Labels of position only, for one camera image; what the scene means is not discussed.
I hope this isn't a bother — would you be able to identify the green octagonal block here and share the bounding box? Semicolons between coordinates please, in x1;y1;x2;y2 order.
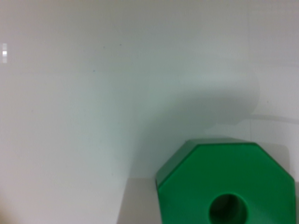
156;140;296;224

